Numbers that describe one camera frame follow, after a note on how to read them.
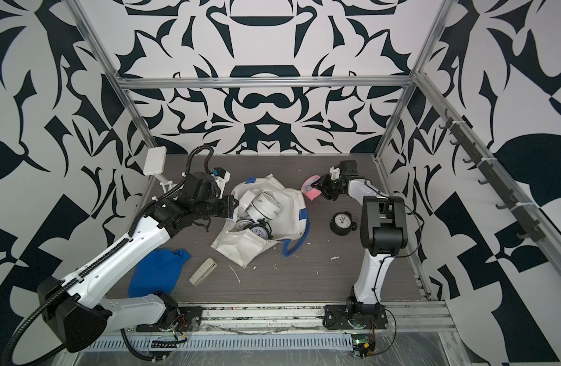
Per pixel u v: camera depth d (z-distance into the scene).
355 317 0.68
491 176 0.55
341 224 0.92
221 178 0.67
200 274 0.81
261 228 0.85
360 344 0.71
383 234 0.53
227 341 0.65
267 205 0.89
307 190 1.00
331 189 0.88
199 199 0.57
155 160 0.87
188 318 0.74
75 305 0.38
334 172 0.94
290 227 0.86
